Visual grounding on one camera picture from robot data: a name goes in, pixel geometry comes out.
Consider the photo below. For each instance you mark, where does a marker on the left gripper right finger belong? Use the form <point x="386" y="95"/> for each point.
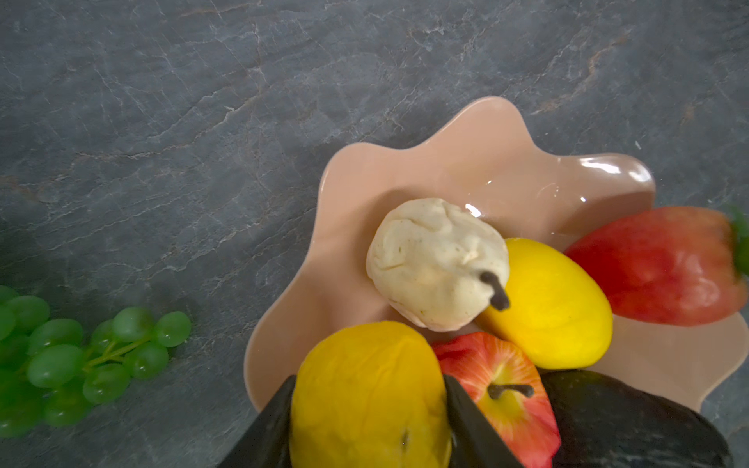
<point x="475" y="442"/>

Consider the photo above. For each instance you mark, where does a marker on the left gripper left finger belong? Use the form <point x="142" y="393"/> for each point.
<point x="266" y="442"/>

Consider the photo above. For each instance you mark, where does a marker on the red fake apple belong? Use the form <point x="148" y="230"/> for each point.
<point x="506" y="387"/>

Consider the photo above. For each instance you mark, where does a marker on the yellow fake pear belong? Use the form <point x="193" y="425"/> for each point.
<point x="370" y="396"/>

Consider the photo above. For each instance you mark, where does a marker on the dark fake avocado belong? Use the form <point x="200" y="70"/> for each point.
<point x="604" y="422"/>

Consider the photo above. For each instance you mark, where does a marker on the yellow fake lemon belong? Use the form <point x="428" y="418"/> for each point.
<point x="558" y="315"/>

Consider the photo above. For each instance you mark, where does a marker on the red fake strawberry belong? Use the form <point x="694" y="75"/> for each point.
<point x="680" y="266"/>

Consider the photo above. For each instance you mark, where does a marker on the green fake grapes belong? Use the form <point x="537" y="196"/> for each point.
<point x="53" y="372"/>

